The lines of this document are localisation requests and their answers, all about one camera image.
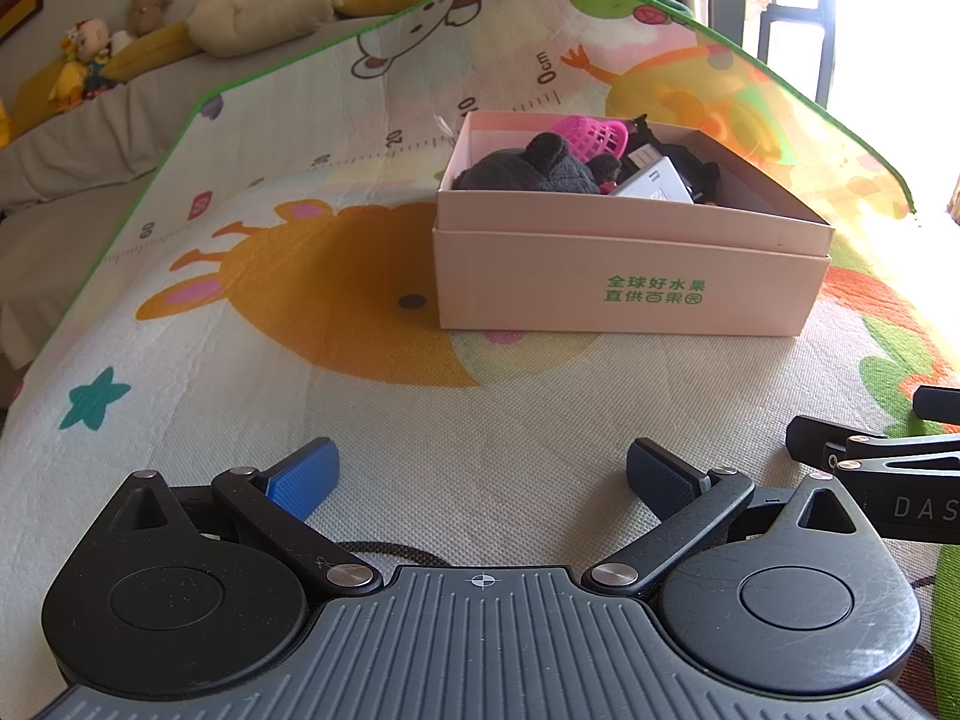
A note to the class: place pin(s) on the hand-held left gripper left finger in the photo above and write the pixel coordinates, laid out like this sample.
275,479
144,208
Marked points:
304,474

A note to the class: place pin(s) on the pink toy strainer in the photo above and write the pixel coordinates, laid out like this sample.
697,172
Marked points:
592,136

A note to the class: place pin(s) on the black window frame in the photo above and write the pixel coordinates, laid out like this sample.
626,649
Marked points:
795,45

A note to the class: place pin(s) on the tan cardboard box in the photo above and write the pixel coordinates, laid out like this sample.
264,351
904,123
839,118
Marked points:
615,277

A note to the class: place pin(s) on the printed play mat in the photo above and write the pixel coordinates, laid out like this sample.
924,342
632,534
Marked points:
300,390

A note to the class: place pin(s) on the colourful doll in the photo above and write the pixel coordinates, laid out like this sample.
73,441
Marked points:
82,60

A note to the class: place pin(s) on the black folding clip stand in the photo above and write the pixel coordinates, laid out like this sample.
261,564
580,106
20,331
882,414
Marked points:
701,172

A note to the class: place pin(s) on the peeled banana plush pillow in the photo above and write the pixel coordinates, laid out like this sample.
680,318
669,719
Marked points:
255,15

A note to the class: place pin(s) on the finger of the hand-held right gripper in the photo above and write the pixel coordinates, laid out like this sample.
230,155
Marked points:
941,401
814,439

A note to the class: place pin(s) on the black plush toy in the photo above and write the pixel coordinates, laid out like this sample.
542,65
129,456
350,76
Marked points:
525,169

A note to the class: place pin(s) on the brown teddy bear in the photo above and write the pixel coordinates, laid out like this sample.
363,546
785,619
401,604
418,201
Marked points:
148,7

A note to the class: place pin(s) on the yellow cushion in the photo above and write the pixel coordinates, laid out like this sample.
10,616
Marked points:
37,97

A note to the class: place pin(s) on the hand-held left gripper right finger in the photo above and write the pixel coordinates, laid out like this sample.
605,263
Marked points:
660,474

